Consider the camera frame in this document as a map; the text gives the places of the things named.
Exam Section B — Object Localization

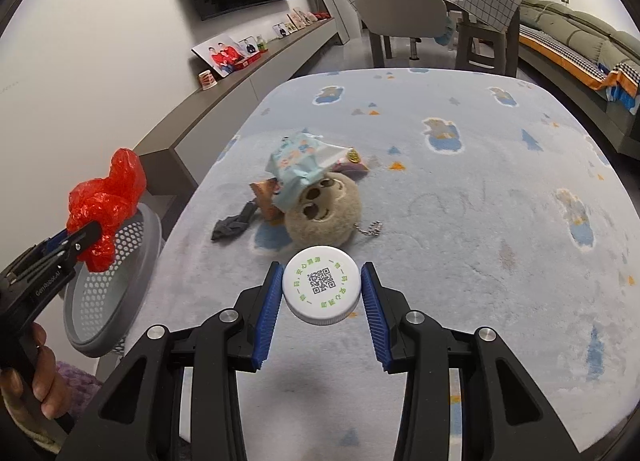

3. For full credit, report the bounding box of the purple fluffy cloth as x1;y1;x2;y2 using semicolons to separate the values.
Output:
52;360;101;394

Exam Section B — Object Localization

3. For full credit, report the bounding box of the pink photo frame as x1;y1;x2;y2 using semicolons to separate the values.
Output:
287;8;313;31

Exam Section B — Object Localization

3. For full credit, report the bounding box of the light blue wet wipes packet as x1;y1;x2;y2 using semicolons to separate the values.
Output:
265;130;353;214

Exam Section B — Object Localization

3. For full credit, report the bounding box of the pink snack packet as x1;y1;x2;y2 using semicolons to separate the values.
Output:
330;148;372;177

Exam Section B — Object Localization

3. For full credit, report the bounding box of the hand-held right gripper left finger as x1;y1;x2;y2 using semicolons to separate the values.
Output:
57;261;286;461

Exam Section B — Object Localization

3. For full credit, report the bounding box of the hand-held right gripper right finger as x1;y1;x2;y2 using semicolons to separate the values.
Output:
360;261;583;461

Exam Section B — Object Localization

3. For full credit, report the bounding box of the person's left hand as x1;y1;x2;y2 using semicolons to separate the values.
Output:
0;323;71;422

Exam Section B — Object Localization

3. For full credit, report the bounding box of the small grey cloth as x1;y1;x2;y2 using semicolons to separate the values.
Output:
210;201;258;242

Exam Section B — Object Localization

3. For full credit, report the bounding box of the olive green sofa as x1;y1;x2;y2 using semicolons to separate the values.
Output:
517;0;640;162

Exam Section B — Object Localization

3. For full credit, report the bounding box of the red plastic bag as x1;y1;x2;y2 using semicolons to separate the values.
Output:
66;148;149;273

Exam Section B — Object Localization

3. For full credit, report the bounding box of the grey perforated waste basket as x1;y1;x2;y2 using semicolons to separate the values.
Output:
62;204;163;357

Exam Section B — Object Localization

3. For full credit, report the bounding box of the white plastic bottle cap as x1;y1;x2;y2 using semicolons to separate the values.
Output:
281;245;362;326

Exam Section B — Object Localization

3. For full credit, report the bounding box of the blue frilled cloth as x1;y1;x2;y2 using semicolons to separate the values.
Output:
435;16;458;47

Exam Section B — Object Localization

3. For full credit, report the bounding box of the long grey tv cabinet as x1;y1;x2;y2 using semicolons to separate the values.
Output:
134;17;337;192

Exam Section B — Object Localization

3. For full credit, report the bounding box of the orange houndstooth blanket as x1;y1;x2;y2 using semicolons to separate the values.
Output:
519;24;640;114

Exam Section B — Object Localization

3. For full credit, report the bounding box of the beige round plush toy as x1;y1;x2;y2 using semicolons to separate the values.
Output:
284;172;386;249

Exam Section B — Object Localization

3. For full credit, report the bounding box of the large photo frame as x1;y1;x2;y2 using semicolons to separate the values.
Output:
191;34;241;78

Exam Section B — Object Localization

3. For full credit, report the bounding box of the orange snack wrapper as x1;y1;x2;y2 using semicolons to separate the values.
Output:
248;178;286;222

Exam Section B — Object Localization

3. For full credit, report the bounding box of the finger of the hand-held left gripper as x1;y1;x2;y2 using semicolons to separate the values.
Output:
10;221;104;276
20;228;71;260

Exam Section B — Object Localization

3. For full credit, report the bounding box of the grey dining chair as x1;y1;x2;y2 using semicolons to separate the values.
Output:
354;0;448;67

